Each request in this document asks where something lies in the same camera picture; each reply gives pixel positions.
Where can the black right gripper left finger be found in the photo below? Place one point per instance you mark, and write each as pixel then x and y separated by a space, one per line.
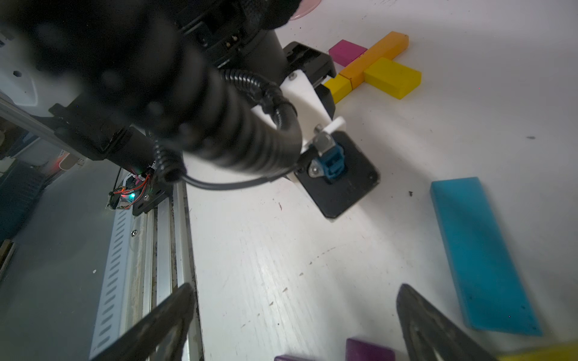
pixel 163 334

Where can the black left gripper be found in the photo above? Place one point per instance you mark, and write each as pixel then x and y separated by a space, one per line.
pixel 317 66

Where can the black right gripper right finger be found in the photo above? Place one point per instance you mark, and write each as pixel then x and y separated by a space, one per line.
pixel 429 334

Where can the magenta block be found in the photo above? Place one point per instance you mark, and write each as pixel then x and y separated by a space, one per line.
pixel 344 52

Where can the purple block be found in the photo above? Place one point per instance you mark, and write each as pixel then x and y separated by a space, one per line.
pixel 289 358
pixel 358 350

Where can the teal long block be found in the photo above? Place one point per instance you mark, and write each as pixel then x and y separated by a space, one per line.
pixel 489 289

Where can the orange-yellow long block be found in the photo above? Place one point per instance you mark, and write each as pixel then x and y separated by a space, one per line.
pixel 389 47

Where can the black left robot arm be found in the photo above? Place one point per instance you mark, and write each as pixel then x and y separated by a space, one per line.
pixel 203 76

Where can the pink pen cup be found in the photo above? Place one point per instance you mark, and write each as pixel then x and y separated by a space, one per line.
pixel 305 7

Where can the yellow long block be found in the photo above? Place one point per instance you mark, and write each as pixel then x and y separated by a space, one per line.
pixel 559 352

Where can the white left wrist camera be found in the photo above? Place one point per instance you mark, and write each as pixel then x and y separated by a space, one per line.
pixel 332 170

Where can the aluminium front rail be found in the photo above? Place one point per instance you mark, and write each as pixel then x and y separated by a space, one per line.
pixel 148 257

